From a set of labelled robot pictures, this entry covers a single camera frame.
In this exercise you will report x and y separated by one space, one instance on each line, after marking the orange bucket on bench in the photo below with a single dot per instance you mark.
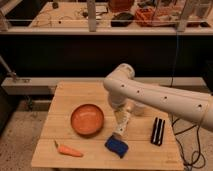
120 5

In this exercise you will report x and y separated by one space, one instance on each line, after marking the white post on bench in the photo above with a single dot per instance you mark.
91 15

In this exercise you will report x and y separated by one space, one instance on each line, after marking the black object on bench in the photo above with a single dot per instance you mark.
122 19

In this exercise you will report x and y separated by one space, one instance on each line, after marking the orange ceramic bowl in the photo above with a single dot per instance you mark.
87 119

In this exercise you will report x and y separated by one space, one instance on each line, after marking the orange toy carrot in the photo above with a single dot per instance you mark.
65 150

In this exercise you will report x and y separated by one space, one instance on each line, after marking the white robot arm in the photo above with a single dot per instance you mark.
192 106

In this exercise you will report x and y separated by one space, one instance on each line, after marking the metal clamp bracket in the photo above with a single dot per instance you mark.
12 74

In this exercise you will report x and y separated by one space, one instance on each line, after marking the black and white striped block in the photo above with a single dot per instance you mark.
158 132

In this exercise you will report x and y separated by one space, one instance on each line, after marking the white tube bottle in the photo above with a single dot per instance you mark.
122 119

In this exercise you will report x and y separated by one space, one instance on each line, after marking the blue sponge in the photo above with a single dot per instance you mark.
117 146

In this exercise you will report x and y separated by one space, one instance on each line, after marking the orange crate on bench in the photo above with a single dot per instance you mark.
158 17

